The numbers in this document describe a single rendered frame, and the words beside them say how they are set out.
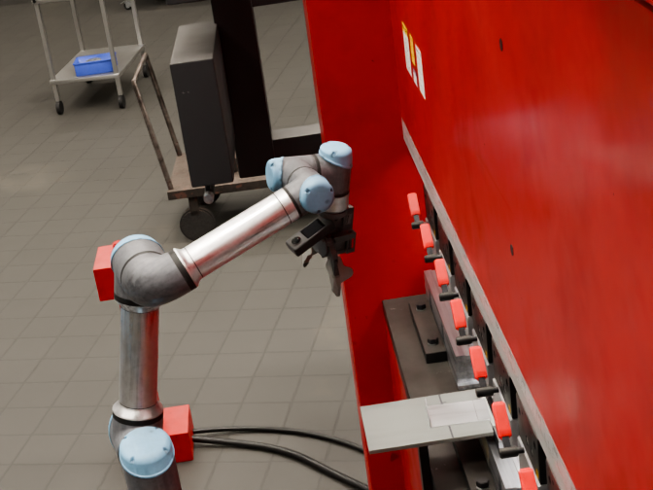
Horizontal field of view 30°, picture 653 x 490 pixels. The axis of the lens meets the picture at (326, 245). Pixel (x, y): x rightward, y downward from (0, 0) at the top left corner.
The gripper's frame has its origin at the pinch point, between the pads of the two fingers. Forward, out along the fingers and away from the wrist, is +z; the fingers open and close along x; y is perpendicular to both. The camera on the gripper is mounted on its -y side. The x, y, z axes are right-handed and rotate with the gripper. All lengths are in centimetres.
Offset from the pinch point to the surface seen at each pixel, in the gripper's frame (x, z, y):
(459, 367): -24.0, 17.9, 26.4
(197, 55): 75, -29, 6
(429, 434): -50, 8, -3
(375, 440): -44.4, 10.6, -12.8
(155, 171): 400, 186, 148
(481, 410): -50, 7, 10
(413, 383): -15.8, 25.8, 19.8
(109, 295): 124, 74, -1
